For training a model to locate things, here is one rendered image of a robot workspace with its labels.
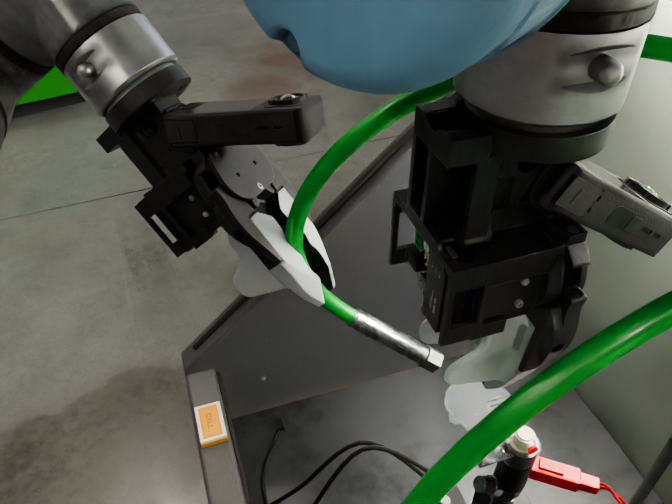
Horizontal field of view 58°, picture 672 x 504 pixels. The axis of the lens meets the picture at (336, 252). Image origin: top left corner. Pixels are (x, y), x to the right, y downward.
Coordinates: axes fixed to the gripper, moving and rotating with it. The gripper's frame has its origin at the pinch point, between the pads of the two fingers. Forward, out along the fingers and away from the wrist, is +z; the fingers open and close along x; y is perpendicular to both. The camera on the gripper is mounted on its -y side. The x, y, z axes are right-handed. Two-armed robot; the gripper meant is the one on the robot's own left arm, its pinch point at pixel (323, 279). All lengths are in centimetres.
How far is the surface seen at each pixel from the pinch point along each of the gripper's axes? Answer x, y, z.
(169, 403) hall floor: -84, 125, 28
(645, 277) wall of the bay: -29.5, -16.4, 27.4
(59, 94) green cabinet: -235, 206, -110
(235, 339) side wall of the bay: -16.1, 25.9, 4.5
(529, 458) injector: 1.8, -5.7, 21.0
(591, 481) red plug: 0.3, -8.1, 26.2
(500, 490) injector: 0.8, -1.0, 23.9
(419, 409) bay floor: -27.4, 18.4, 30.4
